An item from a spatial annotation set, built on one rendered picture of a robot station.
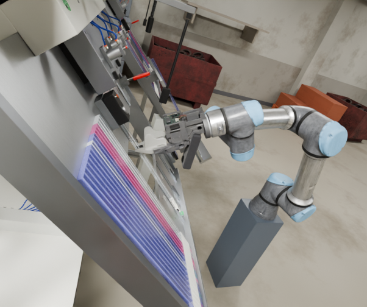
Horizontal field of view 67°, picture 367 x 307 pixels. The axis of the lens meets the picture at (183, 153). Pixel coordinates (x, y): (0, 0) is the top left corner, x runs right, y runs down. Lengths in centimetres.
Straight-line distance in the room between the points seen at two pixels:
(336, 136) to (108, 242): 87
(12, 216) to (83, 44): 57
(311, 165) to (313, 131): 16
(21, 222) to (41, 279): 18
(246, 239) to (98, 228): 117
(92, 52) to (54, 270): 60
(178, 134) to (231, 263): 106
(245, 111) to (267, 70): 508
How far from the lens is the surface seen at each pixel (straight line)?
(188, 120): 76
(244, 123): 77
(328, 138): 109
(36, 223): 96
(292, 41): 595
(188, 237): 93
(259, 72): 574
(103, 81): 66
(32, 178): 40
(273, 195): 143
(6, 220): 97
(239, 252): 160
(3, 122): 36
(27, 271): 91
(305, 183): 127
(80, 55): 65
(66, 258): 93
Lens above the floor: 137
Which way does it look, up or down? 28 degrees down
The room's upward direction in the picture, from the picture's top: 21 degrees clockwise
